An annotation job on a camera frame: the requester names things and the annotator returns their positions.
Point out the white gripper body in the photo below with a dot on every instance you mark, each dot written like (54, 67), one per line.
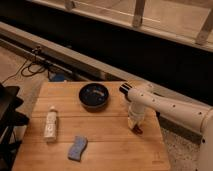
(135, 120)

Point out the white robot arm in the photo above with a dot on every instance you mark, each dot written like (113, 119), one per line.
(195, 117)

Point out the black striped block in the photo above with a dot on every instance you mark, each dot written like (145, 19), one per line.
(124, 88)

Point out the dark blue bowl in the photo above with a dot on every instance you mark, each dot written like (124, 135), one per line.
(94, 95)

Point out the blue sponge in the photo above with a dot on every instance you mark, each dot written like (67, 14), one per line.
(77, 149)

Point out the white plastic bottle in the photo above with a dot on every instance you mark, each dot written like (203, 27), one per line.
(50, 130)

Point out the blue floor object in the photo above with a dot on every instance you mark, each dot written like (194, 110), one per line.
(57, 78)

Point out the black chair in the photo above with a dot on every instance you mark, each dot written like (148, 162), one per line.
(9, 118)

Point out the grey metal rail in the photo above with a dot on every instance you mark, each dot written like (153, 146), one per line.
(86, 63)

